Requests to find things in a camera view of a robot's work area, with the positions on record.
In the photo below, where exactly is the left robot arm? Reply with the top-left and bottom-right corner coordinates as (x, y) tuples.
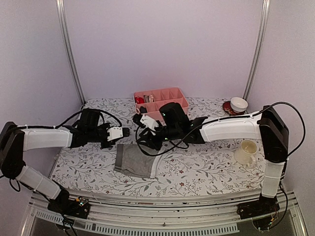
(0, 109), (129, 213)

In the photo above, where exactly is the left aluminium frame post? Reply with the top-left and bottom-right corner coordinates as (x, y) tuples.
(56, 0), (86, 105)

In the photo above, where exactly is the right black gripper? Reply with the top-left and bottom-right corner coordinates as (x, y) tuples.
(137, 121), (181, 151)

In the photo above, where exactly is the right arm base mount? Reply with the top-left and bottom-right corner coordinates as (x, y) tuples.
(237, 194), (280, 219)

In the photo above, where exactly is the pink divided organizer box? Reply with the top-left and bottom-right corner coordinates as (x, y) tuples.
(133, 88), (189, 121)

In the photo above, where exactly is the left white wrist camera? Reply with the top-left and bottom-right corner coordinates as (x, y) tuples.
(107, 126), (130, 141)

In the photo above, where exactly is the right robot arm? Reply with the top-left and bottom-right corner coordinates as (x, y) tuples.
(132, 102), (289, 214)

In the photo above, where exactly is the aluminium frame post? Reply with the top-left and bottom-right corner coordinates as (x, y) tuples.
(243, 0), (270, 100)
(56, 0), (86, 105)

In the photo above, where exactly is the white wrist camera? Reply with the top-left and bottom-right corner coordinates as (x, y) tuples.
(107, 126), (130, 141)
(132, 114), (159, 135)

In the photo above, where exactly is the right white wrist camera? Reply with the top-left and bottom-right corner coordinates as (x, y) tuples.
(132, 114), (159, 135)

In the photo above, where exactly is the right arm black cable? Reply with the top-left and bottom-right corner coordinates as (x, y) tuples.
(135, 102), (306, 157)

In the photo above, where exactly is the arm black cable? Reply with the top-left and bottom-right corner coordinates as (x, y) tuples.
(135, 102), (306, 157)
(0, 109), (123, 192)

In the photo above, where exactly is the right aluminium frame post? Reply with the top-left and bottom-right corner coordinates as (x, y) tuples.
(243, 0), (270, 100)

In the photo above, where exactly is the red patterned saucer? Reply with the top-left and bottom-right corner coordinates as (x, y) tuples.
(222, 101), (246, 116)

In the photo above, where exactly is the red rolled cloth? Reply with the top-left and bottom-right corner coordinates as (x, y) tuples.
(135, 96), (145, 104)

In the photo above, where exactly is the cream ceramic mug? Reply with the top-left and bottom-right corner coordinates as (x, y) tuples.
(234, 140), (257, 169)

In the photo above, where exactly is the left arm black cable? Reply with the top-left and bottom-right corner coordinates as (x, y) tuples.
(0, 109), (123, 192)

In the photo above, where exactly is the grey underwear cream waistband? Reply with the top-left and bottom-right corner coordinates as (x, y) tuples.
(143, 94), (155, 103)

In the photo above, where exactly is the white small bowl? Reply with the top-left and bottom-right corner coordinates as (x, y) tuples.
(230, 97), (248, 113)

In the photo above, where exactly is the floral table cloth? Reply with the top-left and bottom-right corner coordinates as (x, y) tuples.
(46, 97), (281, 198)

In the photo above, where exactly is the dark rolled cloth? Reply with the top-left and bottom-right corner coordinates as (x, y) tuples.
(139, 106), (148, 114)

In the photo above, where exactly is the grey boxer briefs lettered band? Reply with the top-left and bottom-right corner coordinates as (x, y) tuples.
(114, 144), (161, 178)

